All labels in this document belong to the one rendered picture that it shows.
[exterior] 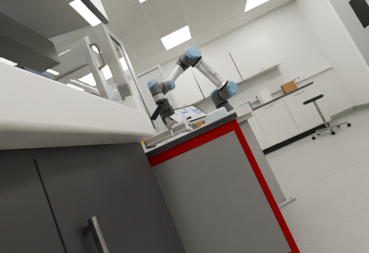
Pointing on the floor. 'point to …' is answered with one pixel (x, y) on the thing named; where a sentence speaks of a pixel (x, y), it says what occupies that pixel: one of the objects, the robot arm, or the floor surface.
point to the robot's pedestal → (281, 200)
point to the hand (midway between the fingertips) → (169, 129)
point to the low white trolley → (219, 192)
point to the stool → (323, 117)
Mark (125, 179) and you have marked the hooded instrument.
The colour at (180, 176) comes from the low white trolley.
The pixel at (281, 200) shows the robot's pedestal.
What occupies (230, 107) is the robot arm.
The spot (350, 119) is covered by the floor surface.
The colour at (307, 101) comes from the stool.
